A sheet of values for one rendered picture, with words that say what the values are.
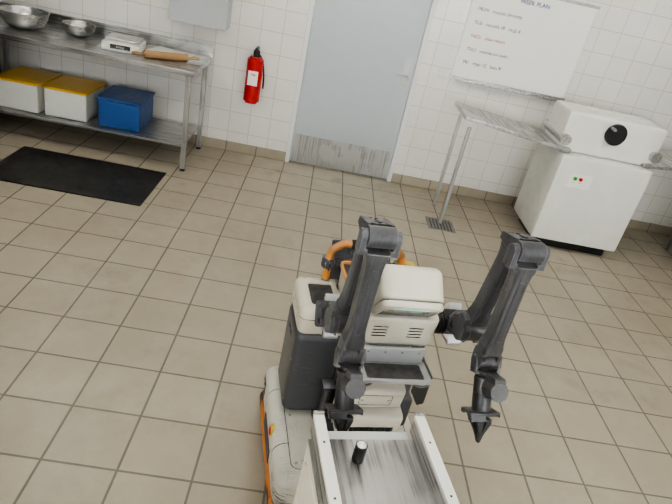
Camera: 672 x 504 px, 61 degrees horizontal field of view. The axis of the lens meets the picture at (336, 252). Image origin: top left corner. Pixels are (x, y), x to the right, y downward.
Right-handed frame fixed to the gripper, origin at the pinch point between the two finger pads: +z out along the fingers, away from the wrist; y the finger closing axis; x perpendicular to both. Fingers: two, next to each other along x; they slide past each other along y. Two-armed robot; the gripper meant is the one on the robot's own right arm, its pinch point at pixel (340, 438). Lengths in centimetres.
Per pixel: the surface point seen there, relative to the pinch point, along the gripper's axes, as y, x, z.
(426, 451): 18.2, -18.9, -3.8
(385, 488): 6.3, -22.9, 4.2
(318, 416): -9.6, -9.5, -9.3
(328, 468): -9.5, -24.5, -1.6
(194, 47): -62, 384, -217
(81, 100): -149, 372, -152
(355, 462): -0.2, -16.3, 0.3
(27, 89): -194, 380, -156
